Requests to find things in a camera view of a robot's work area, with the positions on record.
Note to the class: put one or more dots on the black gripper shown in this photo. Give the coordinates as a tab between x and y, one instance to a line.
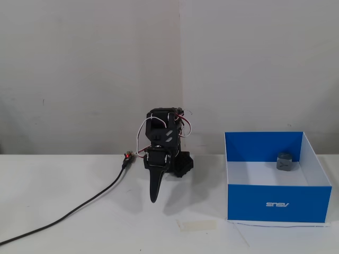
156	159

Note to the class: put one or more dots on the gray block with X mark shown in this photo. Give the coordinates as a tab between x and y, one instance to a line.
284	162

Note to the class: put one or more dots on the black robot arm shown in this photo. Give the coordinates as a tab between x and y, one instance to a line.
183	164

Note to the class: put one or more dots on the blue and white cardboard box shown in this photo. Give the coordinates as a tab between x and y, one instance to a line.
278	203

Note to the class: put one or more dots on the small controller board red LED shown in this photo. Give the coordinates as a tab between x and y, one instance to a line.
128	158

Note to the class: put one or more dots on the translucent tape patch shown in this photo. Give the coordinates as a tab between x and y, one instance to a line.
198	226

